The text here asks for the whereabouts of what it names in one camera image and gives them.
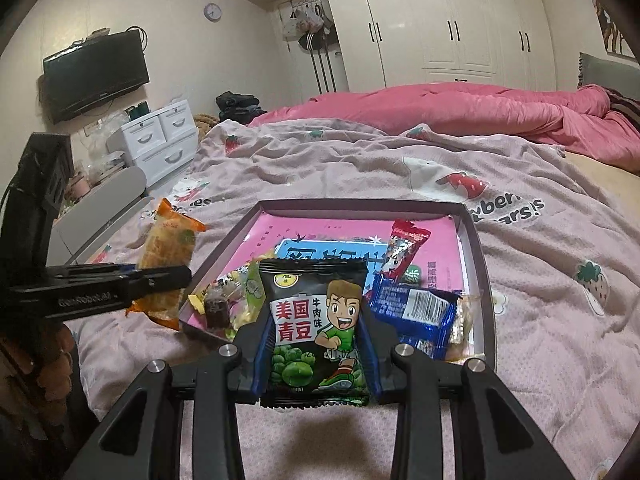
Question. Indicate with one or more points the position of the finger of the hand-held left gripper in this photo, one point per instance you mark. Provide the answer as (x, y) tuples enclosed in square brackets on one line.
[(165, 280), (100, 271)]

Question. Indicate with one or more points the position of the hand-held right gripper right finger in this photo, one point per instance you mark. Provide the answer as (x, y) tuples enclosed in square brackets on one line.
[(373, 360)]

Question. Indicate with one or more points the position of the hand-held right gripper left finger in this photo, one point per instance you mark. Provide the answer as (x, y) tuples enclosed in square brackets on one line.
[(262, 360)]

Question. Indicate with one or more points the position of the orange snack packet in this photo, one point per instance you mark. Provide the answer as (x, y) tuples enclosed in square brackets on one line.
[(165, 240)]

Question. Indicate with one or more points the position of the clear packet yellow candy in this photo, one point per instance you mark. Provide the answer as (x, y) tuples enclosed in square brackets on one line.
[(225, 282)]

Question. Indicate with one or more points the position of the small dark purple jelly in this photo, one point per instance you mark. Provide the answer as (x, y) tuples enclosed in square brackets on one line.
[(219, 310)]

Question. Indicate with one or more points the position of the black green pea snack packet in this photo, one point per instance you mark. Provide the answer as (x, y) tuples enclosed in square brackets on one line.
[(310, 320)]

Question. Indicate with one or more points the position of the blue snack packet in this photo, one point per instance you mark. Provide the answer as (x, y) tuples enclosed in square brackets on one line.
[(415, 310)]

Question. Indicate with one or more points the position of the yellow green snack packet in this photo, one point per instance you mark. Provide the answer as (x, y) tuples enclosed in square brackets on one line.
[(252, 292)]

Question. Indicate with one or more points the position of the clear packet crumbly cake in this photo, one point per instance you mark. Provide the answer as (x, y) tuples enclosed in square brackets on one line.
[(462, 320)]

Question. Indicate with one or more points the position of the red cartoon snack packet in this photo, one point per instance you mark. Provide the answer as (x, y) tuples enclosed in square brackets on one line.
[(400, 250)]

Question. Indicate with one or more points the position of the shallow dark cardboard box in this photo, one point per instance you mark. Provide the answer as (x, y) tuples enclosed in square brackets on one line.
[(360, 206)]

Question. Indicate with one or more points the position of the clear plastic bags clutter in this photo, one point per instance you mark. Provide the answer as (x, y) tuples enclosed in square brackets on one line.
[(100, 160)]

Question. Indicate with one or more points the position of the white drawer chest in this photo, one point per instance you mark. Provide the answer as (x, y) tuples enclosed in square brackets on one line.
[(165, 155)]

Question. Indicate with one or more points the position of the pink and blue book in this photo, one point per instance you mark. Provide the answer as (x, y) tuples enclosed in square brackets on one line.
[(440, 247)]

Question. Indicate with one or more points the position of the brown plush cloth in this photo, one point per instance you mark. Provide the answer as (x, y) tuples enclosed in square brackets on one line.
[(206, 122)]

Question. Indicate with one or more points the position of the pink strawberry printed blanket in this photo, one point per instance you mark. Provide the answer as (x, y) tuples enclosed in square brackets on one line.
[(540, 310)]

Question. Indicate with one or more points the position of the dark clothes pile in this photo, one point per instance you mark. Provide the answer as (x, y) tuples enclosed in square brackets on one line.
[(240, 106)]

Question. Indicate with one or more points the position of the pink duvet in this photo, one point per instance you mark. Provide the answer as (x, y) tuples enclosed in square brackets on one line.
[(450, 110)]

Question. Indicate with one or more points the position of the hanging hats and bags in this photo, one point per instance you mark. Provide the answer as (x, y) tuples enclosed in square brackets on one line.
[(312, 25)]

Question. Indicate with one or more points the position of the beige bed sheet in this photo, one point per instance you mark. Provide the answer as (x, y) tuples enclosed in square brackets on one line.
[(610, 170)]

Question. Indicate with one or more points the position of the white glossy wardrobe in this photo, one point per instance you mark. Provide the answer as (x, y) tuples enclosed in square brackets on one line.
[(450, 25)]

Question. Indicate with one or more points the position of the dark striped pillow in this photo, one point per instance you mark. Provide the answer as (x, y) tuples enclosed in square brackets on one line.
[(625, 107)]

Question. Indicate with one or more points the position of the grey padded headboard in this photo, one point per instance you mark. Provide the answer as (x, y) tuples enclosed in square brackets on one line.
[(600, 67)]

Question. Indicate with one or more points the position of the black wall television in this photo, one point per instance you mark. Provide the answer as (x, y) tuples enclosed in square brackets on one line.
[(95, 80)]

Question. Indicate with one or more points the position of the round wall clock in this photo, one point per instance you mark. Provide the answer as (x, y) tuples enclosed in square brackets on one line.
[(212, 11)]

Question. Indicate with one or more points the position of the flower and bird wall painting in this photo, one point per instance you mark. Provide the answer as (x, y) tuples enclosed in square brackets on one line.
[(612, 30)]

